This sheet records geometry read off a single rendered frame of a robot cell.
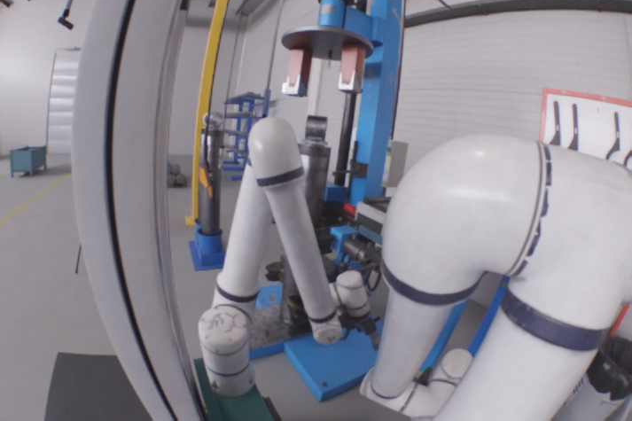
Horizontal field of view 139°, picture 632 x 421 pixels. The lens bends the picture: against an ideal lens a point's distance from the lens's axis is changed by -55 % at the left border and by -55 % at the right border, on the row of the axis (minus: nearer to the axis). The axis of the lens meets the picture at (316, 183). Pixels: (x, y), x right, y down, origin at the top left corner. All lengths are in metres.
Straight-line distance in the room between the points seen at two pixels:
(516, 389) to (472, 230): 0.14
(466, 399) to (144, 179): 0.32
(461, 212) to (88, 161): 0.25
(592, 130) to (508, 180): 2.65
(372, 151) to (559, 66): 2.19
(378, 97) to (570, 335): 1.70
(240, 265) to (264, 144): 0.40
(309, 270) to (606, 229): 0.61
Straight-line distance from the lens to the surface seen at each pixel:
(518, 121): 2.95
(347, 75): 1.50
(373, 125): 1.76
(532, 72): 3.06
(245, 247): 0.79
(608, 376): 2.05
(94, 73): 0.19
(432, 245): 0.21
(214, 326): 0.80
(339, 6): 1.74
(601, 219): 0.21
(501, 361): 0.25
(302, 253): 0.64
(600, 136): 2.82
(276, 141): 0.57
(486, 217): 0.19
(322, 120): 1.54
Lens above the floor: 1.55
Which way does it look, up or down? 11 degrees down
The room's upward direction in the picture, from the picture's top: 7 degrees clockwise
